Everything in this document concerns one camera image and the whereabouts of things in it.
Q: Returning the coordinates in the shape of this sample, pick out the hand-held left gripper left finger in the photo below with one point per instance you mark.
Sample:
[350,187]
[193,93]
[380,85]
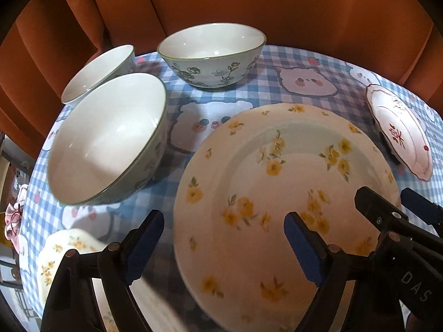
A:
[143,245]

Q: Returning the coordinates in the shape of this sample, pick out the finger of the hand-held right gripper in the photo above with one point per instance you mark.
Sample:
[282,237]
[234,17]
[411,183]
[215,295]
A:
[417,202]
[370,204]

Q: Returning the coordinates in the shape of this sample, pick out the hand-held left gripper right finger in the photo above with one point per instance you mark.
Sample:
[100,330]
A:
[304,252]

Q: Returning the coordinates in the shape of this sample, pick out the large yellow floral plate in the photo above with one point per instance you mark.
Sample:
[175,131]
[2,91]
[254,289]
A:
[256,179]

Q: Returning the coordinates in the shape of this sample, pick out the white bowl green floral print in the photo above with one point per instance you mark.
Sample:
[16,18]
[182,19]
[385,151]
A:
[103,145]
[207,45]
[100,69]

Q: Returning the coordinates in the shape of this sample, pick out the small scalloped yellow floral plate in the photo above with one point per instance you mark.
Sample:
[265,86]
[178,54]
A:
[69,243]

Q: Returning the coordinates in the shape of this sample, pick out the small pink-rimmed red floral plate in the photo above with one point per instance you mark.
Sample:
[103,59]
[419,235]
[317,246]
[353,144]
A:
[401,124]

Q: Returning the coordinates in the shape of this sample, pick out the pink patterned cloth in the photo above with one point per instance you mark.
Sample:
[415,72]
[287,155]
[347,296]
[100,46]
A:
[15,214]

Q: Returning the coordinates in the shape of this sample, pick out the blue checked cartoon tablecloth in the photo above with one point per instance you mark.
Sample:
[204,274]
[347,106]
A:
[273,86]

